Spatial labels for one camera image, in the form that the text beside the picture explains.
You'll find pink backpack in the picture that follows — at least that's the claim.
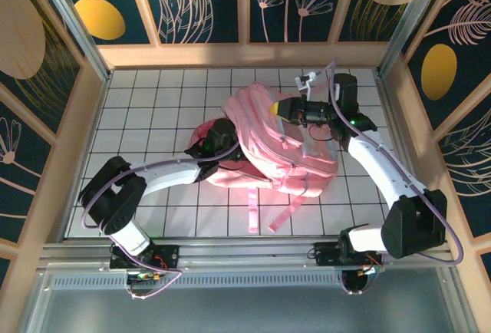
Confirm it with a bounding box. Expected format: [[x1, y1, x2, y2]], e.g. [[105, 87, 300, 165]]
[[189, 81, 339, 234]]

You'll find grey perforated metal cover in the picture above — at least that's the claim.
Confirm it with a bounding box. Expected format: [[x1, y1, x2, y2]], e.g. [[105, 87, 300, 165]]
[[21, 265, 479, 333]]

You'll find aluminium front rail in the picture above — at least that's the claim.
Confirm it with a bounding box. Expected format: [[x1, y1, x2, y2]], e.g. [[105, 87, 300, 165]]
[[36, 237, 456, 272]]

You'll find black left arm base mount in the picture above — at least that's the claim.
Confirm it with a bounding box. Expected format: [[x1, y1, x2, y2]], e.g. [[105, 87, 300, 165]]
[[109, 241, 181, 284]]

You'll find aluminium corner post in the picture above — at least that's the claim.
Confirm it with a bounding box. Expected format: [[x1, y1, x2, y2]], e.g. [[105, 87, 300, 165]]
[[377, 0, 450, 77], [32, 0, 113, 81]]

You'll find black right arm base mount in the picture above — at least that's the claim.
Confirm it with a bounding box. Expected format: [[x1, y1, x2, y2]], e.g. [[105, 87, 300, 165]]
[[312, 241, 386, 272]]

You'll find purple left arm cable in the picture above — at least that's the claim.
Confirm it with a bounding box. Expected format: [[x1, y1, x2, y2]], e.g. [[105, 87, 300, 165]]
[[80, 139, 242, 299]]

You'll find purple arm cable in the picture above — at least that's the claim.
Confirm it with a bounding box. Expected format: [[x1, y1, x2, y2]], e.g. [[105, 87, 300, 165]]
[[80, 139, 242, 299], [316, 56, 464, 295]]

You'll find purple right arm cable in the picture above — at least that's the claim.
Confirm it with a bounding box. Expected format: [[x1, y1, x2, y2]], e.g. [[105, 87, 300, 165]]
[[316, 56, 464, 295]]

